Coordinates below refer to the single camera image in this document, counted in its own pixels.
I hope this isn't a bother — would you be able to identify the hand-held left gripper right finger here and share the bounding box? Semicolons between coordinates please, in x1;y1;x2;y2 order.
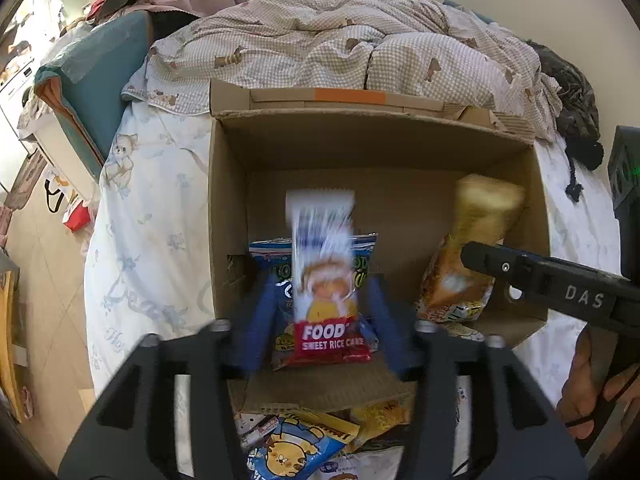
367;275;588;480

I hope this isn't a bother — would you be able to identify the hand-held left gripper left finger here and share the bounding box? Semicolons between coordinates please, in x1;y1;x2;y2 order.
60;270;281;480

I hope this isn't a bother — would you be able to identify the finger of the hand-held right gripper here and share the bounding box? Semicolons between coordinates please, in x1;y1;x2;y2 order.
460;241;640;333

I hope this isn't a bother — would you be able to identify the pink bear print snack packet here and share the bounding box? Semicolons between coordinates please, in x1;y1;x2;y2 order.
437;320;488;343

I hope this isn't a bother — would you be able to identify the blue white snack packet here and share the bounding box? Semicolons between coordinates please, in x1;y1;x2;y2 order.
248;232;381;371

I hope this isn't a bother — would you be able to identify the white red rice cake packet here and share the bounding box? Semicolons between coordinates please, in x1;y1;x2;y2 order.
285;187;376;367

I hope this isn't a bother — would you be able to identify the orange snack packet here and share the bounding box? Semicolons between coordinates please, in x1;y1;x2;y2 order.
414;174;526;323

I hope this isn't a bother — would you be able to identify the blue cartoon snack packet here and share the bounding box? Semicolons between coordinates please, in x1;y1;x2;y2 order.
247;415;346;480

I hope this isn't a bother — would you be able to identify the cardboard box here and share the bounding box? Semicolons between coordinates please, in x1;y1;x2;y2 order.
207;78;551;413

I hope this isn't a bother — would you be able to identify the person's right hand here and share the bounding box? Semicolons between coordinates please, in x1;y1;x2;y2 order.
555;330;613;433

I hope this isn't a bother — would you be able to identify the camouflage cloth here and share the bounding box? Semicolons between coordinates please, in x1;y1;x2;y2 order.
525;39;606;171

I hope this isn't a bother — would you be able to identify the red white candy stick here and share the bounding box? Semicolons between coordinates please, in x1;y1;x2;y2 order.
240;415;281;448

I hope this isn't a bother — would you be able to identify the yellow striped snack bar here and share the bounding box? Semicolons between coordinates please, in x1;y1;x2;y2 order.
292;410;362;443

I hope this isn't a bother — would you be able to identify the bear print bed sheet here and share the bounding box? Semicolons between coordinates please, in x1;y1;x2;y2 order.
82;100;623;480

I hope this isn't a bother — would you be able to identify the large white red snack packet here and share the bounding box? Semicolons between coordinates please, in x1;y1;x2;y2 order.
320;452;401;480

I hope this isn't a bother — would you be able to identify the red bag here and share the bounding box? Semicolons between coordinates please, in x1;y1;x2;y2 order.
62;199;96;233

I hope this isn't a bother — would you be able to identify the white shopping bag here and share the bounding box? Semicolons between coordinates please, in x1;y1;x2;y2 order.
44;167;76;213

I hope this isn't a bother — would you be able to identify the wooden board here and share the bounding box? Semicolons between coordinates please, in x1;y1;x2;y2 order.
0;270;31;421

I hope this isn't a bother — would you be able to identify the white low cabinet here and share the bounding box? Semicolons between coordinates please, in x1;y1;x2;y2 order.
20;110;101;181

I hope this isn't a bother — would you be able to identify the brown patterned rug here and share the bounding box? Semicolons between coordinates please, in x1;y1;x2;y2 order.
2;152;48;211

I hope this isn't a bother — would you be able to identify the teal cushion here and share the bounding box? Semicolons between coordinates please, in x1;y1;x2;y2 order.
32;10;153;183

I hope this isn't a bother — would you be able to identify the checked bear print blanket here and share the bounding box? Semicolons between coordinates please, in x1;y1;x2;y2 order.
120;0;563;143

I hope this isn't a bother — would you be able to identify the black cord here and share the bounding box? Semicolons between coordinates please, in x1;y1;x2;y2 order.
564;147;585;203

